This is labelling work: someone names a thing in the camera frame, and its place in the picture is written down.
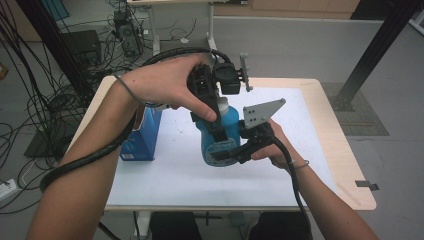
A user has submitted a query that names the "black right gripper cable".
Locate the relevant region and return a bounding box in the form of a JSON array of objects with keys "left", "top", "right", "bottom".
[{"left": 271, "top": 136, "right": 315, "bottom": 240}]

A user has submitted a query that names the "black flat base plate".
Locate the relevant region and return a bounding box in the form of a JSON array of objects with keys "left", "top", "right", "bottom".
[{"left": 23, "top": 128, "right": 78, "bottom": 160}]

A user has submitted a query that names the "grey tape strip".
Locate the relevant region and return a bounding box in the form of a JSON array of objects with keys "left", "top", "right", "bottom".
[{"left": 354, "top": 179, "right": 380, "bottom": 192}]

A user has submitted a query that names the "grey wrist band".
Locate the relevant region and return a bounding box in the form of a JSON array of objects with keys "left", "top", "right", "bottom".
[
  {"left": 289, "top": 159, "right": 310, "bottom": 171},
  {"left": 113, "top": 73, "right": 158, "bottom": 108}
]

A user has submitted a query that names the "black box on floor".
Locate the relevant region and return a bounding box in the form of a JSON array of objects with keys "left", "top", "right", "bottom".
[{"left": 60, "top": 29, "right": 103, "bottom": 68}]

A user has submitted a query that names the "black computer tower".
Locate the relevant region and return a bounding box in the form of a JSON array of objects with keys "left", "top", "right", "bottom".
[{"left": 112, "top": 9, "right": 145, "bottom": 58}]

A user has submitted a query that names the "tangle of black floor cables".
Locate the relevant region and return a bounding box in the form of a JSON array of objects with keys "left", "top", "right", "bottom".
[{"left": 0, "top": 0, "right": 198, "bottom": 215}]

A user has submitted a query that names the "person's left leg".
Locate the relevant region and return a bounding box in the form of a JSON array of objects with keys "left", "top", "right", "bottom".
[{"left": 149, "top": 211, "right": 203, "bottom": 240}]

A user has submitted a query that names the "dark grey floor mat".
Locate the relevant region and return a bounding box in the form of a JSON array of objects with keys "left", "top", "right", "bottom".
[{"left": 320, "top": 82, "right": 390, "bottom": 137}]

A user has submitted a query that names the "person's left hand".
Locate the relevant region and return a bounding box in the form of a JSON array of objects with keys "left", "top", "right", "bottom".
[{"left": 122, "top": 54, "right": 219, "bottom": 123}]

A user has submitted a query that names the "black metal stand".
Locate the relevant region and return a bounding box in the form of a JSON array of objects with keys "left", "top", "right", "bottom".
[{"left": 330, "top": 0, "right": 424, "bottom": 113}]

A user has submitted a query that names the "blue cardboard box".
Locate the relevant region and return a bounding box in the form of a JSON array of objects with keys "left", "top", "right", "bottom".
[{"left": 119, "top": 105, "right": 164, "bottom": 162}]

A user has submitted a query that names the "person's right hand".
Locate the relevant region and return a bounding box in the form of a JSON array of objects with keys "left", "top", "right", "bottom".
[{"left": 250, "top": 118, "right": 302, "bottom": 172}]

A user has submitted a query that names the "white table leg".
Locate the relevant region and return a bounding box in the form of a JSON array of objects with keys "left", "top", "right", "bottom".
[{"left": 135, "top": 210, "right": 153, "bottom": 240}]

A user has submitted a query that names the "wooden cabinet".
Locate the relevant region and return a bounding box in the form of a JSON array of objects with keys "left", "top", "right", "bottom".
[{"left": 213, "top": 0, "right": 362, "bottom": 20}]

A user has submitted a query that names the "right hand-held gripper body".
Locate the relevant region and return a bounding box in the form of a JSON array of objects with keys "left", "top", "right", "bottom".
[{"left": 238, "top": 97, "right": 287, "bottom": 153}]

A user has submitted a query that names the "white background desk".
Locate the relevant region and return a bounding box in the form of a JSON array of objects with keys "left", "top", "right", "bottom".
[{"left": 127, "top": 0, "right": 218, "bottom": 65}]

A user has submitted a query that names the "person's right leg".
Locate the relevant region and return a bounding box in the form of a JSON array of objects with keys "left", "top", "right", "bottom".
[{"left": 248, "top": 211, "right": 313, "bottom": 240}]

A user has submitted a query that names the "grey right wrist band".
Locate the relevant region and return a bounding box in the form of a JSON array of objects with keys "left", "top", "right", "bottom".
[{"left": 289, "top": 159, "right": 310, "bottom": 171}]

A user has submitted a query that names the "white power strip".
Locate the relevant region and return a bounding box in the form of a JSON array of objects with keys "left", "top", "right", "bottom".
[{"left": 0, "top": 178, "right": 18, "bottom": 203}]

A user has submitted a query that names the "person's leg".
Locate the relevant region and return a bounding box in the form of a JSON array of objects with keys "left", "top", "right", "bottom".
[
  {"left": 248, "top": 211, "right": 313, "bottom": 240},
  {"left": 149, "top": 211, "right": 203, "bottom": 240}
]

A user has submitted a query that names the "blue bottle with white cap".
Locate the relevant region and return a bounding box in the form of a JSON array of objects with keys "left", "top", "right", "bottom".
[{"left": 195, "top": 96, "right": 242, "bottom": 168}]

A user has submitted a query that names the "black metal post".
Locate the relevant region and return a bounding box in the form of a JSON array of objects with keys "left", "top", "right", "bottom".
[{"left": 14, "top": 0, "right": 95, "bottom": 98}]

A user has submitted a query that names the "grey left wrist band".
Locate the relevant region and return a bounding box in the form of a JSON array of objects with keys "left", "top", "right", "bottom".
[{"left": 113, "top": 73, "right": 158, "bottom": 108}]

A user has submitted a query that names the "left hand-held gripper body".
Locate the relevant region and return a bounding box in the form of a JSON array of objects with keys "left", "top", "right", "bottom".
[{"left": 187, "top": 52, "right": 254, "bottom": 116}]

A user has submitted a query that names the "white paper mat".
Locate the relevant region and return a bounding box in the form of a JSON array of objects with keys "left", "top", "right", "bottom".
[{"left": 106, "top": 87, "right": 338, "bottom": 207}]

